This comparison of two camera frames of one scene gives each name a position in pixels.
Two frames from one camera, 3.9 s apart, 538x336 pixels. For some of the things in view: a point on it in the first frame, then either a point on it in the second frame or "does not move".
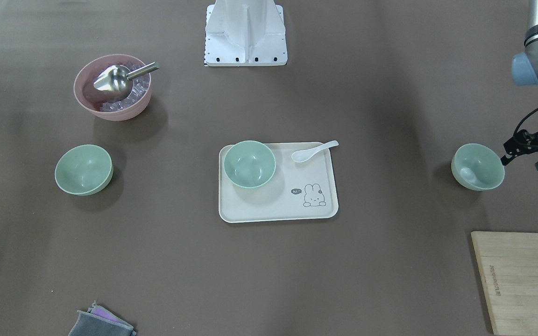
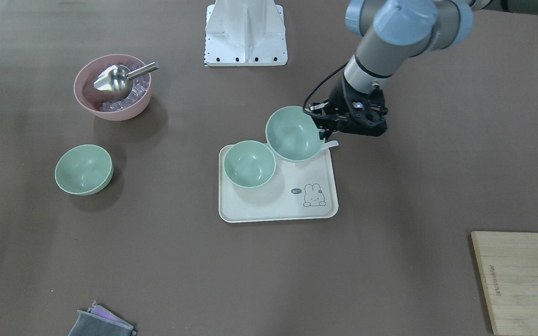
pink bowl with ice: (97, 103) does not move
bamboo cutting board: (521, 271) does not move
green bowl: (477, 167) → (293, 136)
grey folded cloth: (98, 321) does not move
